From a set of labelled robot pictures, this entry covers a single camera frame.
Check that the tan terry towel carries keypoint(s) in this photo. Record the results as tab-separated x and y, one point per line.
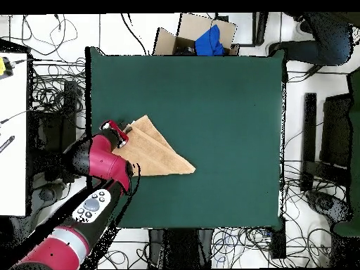
157	157

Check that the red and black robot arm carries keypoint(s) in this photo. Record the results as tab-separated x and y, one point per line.
104	163

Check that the dark green tablecloth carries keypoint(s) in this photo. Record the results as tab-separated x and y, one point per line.
211	126

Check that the white side table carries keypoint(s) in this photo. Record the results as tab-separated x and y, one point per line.
12	168

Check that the blue cloth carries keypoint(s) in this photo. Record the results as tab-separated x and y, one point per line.
209	42

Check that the brown cardboard box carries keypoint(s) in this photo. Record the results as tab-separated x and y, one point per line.
194	26

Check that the yellow and black tool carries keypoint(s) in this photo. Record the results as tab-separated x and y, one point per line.
4	66

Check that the black power adapter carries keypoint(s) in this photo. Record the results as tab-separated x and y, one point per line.
313	70

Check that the person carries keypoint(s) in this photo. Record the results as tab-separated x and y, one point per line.
323	42

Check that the dark green side furniture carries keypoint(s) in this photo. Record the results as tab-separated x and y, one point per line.
355	140

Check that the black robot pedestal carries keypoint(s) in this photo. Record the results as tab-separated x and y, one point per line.
180	247

